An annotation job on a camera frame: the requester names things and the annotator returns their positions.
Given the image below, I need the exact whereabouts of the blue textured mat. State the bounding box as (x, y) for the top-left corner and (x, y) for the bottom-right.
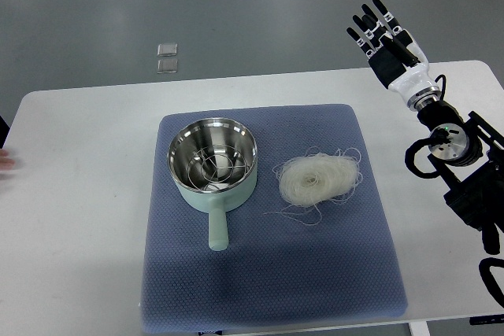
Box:
(140, 104), (407, 334)

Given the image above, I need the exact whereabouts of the mint green steel pot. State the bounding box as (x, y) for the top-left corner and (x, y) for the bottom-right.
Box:
(167, 117), (258, 251)

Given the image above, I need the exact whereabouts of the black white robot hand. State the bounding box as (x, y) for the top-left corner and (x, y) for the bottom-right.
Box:
(346, 0), (443, 112)

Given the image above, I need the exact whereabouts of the blurred human hand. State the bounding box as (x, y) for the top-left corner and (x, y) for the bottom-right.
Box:
(0, 149), (17, 180)

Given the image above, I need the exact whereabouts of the lower clear floor tile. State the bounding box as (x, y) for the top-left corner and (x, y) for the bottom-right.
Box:
(157, 58), (178, 74)

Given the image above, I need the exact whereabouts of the upper clear floor tile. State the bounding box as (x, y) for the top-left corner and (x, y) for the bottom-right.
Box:
(157, 42), (178, 57)

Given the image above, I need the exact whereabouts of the clear floor tile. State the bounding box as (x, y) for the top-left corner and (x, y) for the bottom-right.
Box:
(157, 58), (178, 74)
(157, 42), (178, 57)

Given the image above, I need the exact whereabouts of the white vermicelli nest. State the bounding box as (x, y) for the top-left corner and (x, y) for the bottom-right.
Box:
(266, 146), (363, 227)

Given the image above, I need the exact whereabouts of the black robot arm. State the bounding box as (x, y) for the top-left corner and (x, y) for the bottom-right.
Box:
(405, 74), (503, 305)

